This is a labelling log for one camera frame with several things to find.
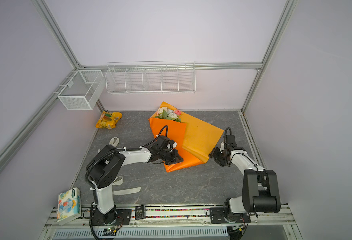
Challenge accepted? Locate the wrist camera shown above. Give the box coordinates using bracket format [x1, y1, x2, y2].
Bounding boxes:
[156, 136, 177, 151]
[220, 135, 237, 151]

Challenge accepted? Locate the black box on rail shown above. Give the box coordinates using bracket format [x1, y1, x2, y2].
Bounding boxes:
[135, 205, 146, 220]

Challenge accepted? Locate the cream fake rose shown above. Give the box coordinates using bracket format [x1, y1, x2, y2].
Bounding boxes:
[157, 107, 169, 115]

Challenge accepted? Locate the cream printed ribbon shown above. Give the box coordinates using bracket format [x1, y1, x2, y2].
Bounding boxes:
[94, 148, 151, 199]

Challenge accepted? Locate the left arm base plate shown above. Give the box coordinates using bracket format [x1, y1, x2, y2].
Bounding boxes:
[90, 208, 132, 226]

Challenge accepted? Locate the colourful tissue pack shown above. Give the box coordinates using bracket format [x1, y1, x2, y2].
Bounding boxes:
[57, 188, 82, 226]

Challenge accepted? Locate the orange wrapping paper sheet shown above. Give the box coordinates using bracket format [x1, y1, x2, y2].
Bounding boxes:
[149, 112, 224, 173]

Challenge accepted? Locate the yellow snack bag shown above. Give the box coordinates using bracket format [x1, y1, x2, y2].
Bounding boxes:
[95, 111, 123, 130]

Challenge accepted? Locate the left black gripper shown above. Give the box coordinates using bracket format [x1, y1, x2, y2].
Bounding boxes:
[159, 148, 184, 165]

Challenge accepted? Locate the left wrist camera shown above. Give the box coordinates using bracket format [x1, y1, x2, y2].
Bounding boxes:
[156, 136, 177, 151]

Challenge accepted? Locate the white wire shelf basket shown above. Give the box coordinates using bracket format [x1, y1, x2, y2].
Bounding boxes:
[105, 61, 196, 94]

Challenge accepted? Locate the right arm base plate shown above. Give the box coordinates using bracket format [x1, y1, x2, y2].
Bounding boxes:
[207, 207, 251, 224]

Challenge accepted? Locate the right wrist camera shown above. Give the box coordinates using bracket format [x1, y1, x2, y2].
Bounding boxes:
[220, 135, 237, 151]

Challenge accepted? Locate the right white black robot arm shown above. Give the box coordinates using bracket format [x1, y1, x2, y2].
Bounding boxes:
[209, 147, 281, 217]

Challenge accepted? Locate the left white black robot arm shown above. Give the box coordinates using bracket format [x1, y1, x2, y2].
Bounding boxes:
[85, 145, 183, 215]

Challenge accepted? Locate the white mesh box basket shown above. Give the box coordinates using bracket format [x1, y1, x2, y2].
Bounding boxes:
[58, 70, 106, 111]

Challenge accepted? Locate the white fake rose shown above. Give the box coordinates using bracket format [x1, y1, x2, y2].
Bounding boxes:
[166, 113, 181, 123]

